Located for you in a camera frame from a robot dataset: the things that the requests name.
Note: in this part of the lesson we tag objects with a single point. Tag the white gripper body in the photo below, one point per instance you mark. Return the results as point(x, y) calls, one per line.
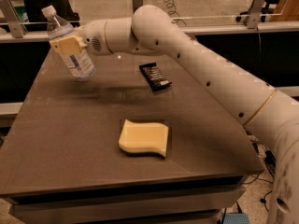
point(93, 36)

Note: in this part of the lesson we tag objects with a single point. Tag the clear plastic water bottle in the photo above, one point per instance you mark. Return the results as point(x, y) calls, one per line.
point(80, 65)

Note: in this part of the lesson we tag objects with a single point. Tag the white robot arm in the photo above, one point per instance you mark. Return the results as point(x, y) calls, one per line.
point(269, 114)

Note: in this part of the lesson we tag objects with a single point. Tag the black snack bar wrapper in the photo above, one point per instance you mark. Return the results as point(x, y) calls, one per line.
point(155, 77)

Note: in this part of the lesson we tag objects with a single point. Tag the glass barrier panel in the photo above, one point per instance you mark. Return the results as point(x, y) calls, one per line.
point(201, 14)

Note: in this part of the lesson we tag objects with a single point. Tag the yellow sponge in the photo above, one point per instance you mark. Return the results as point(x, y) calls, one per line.
point(149, 137)

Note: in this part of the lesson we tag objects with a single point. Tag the grey table drawer unit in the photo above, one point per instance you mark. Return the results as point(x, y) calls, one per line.
point(157, 201)

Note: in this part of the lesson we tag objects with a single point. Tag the blue floor object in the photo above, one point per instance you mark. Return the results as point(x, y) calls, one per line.
point(234, 218)

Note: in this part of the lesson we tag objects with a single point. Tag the left metal glass bracket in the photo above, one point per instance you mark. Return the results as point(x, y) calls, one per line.
point(15, 26)

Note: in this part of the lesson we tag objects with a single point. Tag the right metal glass bracket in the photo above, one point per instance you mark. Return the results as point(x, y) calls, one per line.
point(254, 14)

